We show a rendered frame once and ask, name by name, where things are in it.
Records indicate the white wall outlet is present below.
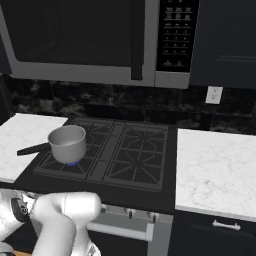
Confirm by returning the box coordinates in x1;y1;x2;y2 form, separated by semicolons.
205;85;224;105

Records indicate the silver drawer handle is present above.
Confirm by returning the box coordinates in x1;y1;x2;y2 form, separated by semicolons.
211;219;242;232

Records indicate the black microwave door handle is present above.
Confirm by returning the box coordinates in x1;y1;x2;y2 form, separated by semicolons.
130;0;145;81

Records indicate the dark blue wall cupboard door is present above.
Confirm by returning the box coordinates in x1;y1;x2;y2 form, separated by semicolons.
189;0;256;90

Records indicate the dark oven door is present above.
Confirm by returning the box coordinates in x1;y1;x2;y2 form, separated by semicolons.
87;229;150;256

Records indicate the dark blue drawer front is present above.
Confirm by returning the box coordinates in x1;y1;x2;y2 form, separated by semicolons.
167;209;256;256

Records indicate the grey saucepan with black handle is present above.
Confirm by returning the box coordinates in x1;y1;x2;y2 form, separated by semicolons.
16;124;88;165

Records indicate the silver black microwave oven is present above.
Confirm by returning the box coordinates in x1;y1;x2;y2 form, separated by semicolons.
0;0;201;90

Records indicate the silver oven door handle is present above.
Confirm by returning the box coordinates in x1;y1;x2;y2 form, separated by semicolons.
87;221;155;243

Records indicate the black gas stove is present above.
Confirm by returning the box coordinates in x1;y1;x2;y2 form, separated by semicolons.
13;114;180;256

